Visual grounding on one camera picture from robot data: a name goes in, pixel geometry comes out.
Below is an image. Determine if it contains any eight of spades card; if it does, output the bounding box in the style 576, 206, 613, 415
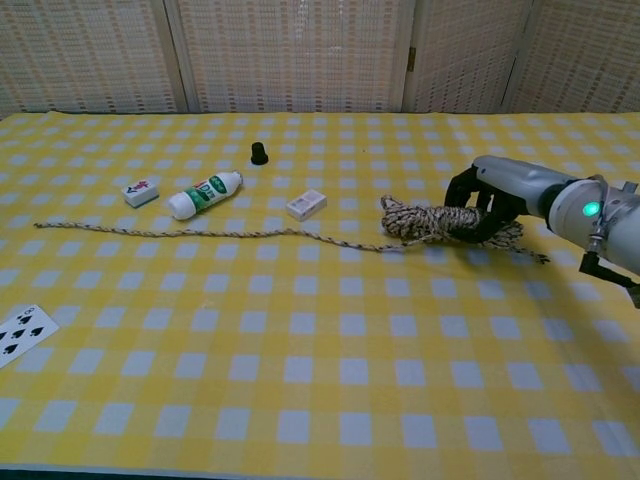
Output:
0, 304, 60, 370

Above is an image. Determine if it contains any white bottle green label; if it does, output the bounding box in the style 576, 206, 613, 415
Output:
167, 169, 244, 222

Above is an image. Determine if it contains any white green mahjong tile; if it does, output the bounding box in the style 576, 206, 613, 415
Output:
120, 178, 161, 210

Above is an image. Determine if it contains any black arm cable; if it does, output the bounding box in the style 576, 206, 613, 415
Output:
578, 249, 640, 306

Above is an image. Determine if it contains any woven beige folding screen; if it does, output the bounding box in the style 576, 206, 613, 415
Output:
0, 0, 640, 121

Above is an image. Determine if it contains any small white cardboard box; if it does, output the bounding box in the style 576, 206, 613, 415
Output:
285, 188, 329, 222

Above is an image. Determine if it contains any speckled beige braided rope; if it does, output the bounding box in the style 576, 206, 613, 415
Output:
33, 194, 550, 265

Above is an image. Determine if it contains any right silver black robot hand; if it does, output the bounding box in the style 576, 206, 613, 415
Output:
442, 154, 576, 246

